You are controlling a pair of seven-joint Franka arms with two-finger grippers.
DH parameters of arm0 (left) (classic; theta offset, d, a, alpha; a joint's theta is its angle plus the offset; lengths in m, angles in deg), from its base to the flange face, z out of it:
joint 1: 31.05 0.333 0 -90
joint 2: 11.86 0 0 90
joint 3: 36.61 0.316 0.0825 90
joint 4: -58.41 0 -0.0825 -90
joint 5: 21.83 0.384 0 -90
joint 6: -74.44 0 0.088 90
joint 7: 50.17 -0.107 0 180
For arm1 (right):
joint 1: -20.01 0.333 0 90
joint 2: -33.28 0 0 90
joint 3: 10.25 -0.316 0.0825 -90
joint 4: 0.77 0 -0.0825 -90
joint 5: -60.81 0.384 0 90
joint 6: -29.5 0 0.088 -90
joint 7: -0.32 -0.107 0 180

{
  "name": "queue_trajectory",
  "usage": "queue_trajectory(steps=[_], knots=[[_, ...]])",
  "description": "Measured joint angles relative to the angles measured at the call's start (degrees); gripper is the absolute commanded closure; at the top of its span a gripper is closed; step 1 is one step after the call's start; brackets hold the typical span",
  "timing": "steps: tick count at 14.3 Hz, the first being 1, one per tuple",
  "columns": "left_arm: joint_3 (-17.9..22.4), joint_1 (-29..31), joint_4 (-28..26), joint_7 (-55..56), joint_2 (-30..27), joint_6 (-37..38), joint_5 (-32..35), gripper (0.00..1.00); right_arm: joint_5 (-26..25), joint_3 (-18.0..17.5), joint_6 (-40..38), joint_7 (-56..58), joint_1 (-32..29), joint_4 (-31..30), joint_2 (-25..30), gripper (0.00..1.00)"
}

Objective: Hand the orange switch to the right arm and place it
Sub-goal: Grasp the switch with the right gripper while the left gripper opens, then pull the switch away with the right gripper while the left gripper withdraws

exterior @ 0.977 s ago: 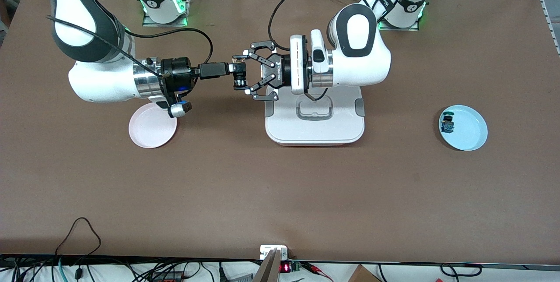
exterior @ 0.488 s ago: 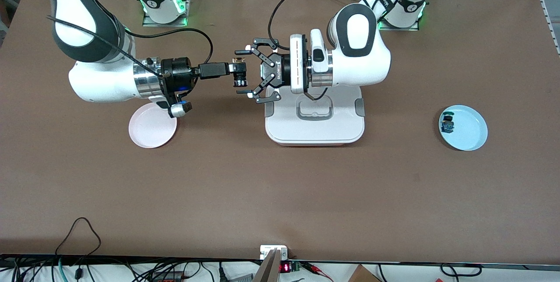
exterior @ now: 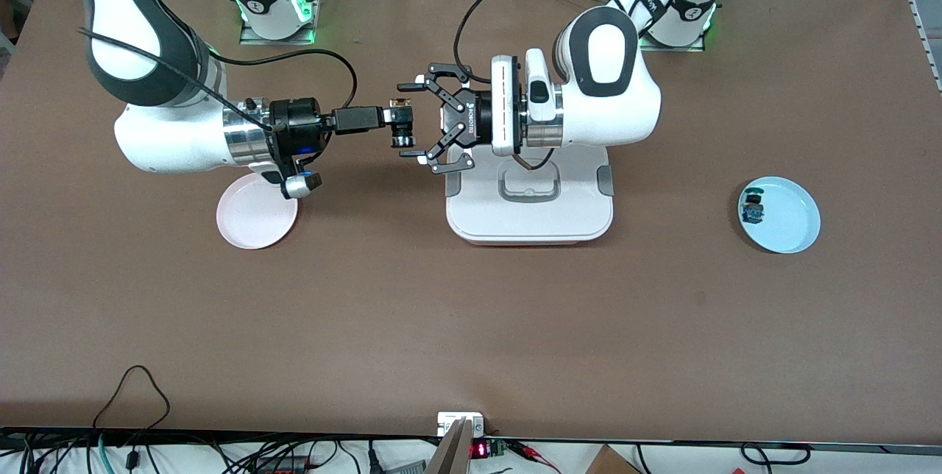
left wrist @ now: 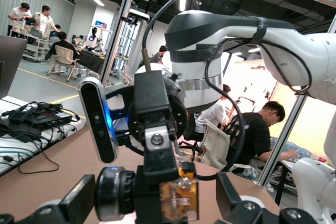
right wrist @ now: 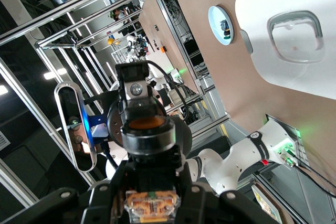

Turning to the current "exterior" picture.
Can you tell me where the orange push-button switch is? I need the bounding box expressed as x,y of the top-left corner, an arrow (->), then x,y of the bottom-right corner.
388,97 -> 415,149

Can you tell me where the white lidded lunch box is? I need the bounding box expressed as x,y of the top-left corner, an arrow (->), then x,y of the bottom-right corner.
445,144 -> 615,247

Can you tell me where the pink round plate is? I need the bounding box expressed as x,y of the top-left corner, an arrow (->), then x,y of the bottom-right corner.
216,171 -> 300,250

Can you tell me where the small white socket block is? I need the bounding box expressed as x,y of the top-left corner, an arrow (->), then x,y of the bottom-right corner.
437,412 -> 485,436

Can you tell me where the grey aluminium bar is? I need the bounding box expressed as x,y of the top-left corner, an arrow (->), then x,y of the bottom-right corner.
425,419 -> 473,474

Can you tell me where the light blue round plate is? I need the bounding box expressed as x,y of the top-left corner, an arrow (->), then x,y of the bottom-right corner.
738,176 -> 821,255

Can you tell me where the brown cardboard box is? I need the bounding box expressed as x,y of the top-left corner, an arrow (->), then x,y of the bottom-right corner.
585,445 -> 642,474

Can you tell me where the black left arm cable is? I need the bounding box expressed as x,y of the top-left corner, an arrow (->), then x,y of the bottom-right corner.
453,0 -> 652,85

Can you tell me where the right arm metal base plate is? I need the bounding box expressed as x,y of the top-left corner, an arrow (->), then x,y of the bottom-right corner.
239,0 -> 323,46

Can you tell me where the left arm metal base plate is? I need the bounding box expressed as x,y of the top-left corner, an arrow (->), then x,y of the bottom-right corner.
626,0 -> 707,52

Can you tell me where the green push-button switch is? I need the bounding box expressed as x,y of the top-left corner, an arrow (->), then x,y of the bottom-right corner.
742,186 -> 766,225

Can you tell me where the thin black looped cable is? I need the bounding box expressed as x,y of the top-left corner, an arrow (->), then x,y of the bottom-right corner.
92,365 -> 171,432

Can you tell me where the black looped floor cable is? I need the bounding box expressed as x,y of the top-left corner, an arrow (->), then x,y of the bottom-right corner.
740,442 -> 812,466

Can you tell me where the aluminium frame profile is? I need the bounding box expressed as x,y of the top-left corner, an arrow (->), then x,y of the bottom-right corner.
882,0 -> 942,96

